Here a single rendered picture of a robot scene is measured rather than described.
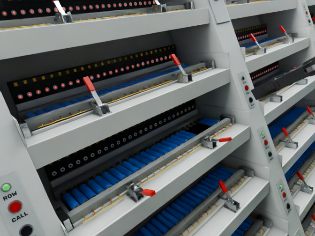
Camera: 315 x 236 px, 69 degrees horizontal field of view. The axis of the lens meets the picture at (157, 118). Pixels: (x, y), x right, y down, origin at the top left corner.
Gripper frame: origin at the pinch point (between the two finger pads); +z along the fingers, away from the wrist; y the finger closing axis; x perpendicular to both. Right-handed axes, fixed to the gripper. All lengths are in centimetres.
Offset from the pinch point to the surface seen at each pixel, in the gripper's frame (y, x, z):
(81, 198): 47, 2, 23
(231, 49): -10.9, -16.0, 10.6
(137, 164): 31.3, 1.9, 23.7
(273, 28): -77, -24, 24
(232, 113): -6.4, 2.8, 18.7
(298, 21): -77, -20, 12
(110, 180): 39.6, 2.0, 23.6
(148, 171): 31.6, 4.5, 19.3
